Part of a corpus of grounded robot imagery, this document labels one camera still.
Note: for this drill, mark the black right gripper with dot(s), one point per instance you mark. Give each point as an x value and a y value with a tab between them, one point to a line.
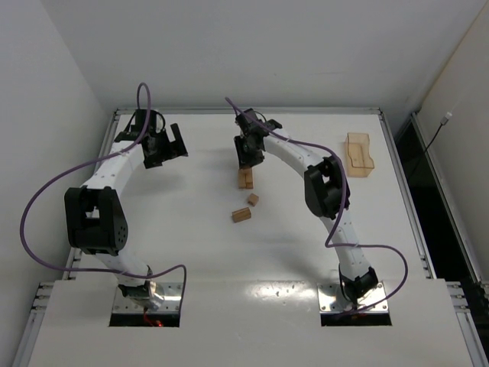
249	154

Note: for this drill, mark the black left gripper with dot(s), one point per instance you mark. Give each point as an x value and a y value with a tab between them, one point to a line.
165	151

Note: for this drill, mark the wooden block cube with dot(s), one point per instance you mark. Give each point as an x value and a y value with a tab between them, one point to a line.
253	199

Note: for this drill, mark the wide wooden block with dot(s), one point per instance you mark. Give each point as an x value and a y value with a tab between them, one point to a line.
241	215

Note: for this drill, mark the amber transparent plastic bin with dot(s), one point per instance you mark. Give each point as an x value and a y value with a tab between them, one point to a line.
358	161

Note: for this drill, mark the long wooden block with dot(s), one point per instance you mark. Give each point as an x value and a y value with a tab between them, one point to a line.
249	181

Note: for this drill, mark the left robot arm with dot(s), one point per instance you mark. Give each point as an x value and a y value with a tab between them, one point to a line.
95	219

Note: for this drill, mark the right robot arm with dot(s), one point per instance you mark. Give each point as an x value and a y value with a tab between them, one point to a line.
326	194

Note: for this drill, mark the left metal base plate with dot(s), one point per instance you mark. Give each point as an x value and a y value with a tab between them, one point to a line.
154	297

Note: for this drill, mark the aluminium table frame rail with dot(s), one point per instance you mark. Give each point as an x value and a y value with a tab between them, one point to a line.
251	297

